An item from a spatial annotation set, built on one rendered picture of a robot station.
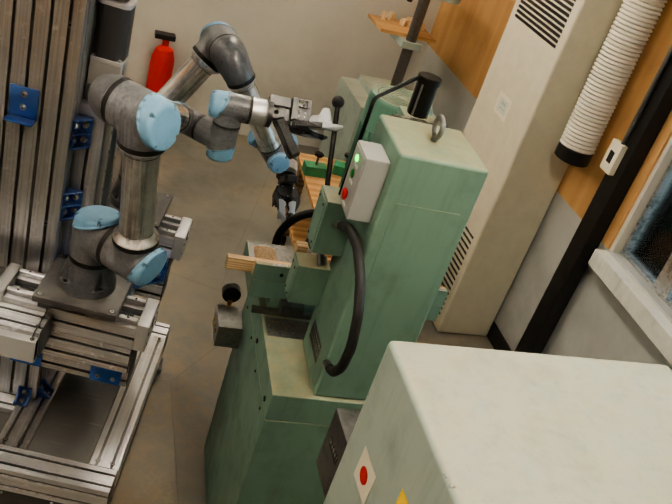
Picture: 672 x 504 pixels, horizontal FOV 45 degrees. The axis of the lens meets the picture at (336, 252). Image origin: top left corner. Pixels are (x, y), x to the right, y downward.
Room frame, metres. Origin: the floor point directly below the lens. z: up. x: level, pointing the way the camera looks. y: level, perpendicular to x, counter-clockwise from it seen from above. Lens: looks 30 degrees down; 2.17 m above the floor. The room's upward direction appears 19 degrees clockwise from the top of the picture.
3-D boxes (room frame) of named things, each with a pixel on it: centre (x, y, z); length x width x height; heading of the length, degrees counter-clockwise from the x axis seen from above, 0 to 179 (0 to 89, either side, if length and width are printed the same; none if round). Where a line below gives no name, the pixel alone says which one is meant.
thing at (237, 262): (2.04, 0.01, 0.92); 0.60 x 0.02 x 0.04; 109
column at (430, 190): (1.78, -0.13, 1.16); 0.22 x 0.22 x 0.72; 19
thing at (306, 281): (1.83, 0.05, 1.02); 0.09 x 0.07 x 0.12; 109
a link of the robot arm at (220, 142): (2.01, 0.41, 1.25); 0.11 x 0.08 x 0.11; 70
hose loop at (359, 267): (1.62, -0.05, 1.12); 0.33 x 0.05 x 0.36; 19
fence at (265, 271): (2.03, -0.08, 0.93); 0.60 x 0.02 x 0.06; 109
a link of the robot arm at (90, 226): (1.77, 0.61, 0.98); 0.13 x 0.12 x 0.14; 70
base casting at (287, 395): (1.94, -0.08, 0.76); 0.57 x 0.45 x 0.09; 19
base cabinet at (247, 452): (1.95, -0.08, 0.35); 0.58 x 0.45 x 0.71; 19
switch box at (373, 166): (1.71, -0.01, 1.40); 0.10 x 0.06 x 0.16; 19
